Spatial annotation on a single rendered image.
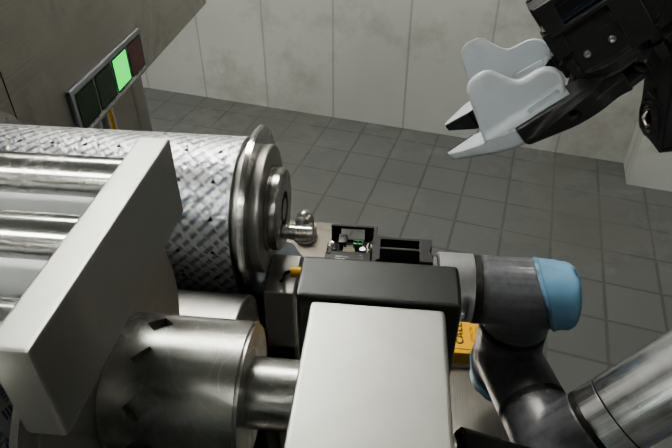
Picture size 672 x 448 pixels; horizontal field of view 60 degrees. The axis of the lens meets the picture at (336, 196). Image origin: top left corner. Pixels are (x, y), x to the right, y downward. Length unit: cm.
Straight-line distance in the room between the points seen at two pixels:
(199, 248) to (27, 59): 40
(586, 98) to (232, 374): 27
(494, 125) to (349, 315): 27
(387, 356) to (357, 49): 297
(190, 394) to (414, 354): 12
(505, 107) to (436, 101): 271
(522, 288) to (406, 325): 47
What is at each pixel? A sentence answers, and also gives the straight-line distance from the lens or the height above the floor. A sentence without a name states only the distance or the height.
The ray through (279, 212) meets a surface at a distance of 50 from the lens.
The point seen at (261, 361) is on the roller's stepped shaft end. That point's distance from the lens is 28.
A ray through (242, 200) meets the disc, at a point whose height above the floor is 130.
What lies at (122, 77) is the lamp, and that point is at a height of 117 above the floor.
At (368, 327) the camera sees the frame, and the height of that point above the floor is 144.
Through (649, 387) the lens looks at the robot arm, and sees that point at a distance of 62.
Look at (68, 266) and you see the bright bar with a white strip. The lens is 18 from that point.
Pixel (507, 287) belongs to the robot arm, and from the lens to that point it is 63.
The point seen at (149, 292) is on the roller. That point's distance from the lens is 31.
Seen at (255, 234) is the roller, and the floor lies 126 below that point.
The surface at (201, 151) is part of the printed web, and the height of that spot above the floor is 131.
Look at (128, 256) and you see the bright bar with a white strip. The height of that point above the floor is 144.
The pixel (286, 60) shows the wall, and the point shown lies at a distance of 328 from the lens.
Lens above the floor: 157
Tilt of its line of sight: 36 degrees down
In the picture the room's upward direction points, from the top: straight up
